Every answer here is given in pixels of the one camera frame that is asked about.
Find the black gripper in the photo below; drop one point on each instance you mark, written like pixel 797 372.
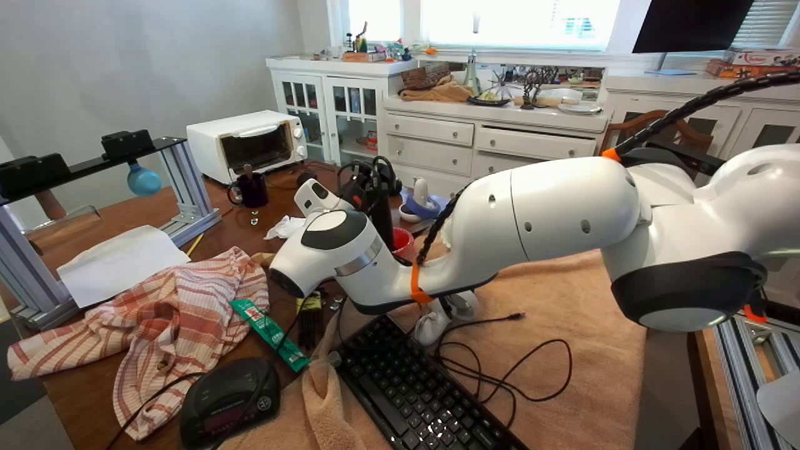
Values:
pixel 371 178

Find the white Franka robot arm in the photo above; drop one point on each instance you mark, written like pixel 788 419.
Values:
pixel 567 217

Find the orange red bowl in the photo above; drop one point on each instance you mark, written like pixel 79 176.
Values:
pixel 404 247

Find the white rounded plastic piece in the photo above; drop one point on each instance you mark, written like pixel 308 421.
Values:
pixel 421 192

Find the white glass door cabinet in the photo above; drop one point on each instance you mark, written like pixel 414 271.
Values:
pixel 333 101

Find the crumpled white tissue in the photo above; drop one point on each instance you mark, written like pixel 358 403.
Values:
pixel 289 227

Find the wicker basket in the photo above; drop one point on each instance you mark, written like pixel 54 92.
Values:
pixel 429 83

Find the dark blue mug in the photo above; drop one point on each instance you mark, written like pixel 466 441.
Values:
pixel 251 192

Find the white drawer dresser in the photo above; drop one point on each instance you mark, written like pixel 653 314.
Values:
pixel 501 142

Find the small wooden block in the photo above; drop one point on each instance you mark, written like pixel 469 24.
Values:
pixel 264 262

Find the white toaster oven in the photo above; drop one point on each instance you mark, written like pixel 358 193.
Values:
pixel 242 138

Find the black device yellow label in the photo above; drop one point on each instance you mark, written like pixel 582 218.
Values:
pixel 312 322

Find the yellow pencil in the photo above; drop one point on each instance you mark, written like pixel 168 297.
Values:
pixel 194 247

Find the black computer keyboard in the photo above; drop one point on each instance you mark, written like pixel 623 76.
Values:
pixel 409 392

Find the blue rubber ball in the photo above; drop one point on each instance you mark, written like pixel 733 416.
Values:
pixel 144 181

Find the red striped cloth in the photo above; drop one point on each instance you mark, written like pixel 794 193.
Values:
pixel 167 326

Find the brown wooden chair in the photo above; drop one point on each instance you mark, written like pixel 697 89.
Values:
pixel 627 134

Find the white paper sheet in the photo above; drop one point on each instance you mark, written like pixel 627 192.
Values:
pixel 117 264

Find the tan terry towel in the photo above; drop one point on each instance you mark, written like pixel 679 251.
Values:
pixel 567 366

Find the black monitor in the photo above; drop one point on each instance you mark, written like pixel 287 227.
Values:
pixel 691 26

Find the wood and aluminium rig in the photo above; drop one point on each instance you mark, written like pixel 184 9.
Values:
pixel 752 392

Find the aluminium extrusion frame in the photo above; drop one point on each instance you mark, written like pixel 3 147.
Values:
pixel 189 184

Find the black mounted camera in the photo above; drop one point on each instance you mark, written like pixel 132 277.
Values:
pixel 126 144

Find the black mount block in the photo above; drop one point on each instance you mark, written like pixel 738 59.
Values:
pixel 28 176

